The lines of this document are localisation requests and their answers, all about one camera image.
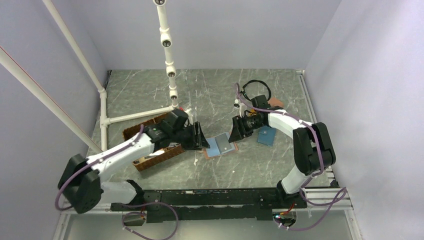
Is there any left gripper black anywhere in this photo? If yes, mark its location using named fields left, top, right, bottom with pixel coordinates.
left=171, top=121, right=210, bottom=151

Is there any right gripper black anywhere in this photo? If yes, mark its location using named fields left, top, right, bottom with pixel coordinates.
left=228, top=114, right=264, bottom=143

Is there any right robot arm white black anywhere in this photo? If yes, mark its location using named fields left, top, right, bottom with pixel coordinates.
left=228, top=95, right=336, bottom=208

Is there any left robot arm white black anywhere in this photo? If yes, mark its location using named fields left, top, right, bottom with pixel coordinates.
left=54, top=109, right=210, bottom=214

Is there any blue card holder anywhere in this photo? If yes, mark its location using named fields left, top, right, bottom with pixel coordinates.
left=256, top=125, right=277, bottom=147

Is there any brown wicker basket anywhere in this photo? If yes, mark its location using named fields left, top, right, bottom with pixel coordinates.
left=122, top=113, right=185, bottom=172

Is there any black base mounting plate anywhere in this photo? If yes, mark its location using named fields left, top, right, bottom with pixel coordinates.
left=110, top=187, right=307, bottom=223

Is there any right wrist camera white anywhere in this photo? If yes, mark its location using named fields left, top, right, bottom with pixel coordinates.
left=233, top=99, right=247, bottom=117

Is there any black cable loop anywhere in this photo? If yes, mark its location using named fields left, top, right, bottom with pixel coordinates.
left=241, top=79, right=273, bottom=100

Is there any white pvc pipe frame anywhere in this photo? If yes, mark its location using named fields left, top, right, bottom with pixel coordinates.
left=0, top=0, right=180, bottom=154

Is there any aluminium rail frame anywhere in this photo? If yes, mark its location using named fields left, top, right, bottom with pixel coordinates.
left=52, top=188, right=364, bottom=240

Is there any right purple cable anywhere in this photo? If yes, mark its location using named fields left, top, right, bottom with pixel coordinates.
left=233, top=82, right=347, bottom=232

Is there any purple cable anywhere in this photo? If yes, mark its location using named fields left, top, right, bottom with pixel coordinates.
left=54, top=124, right=180, bottom=240
left=233, top=82, right=347, bottom=232

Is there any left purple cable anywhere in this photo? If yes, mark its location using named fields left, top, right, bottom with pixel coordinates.
left=54, top=124, right=180, bottom=240

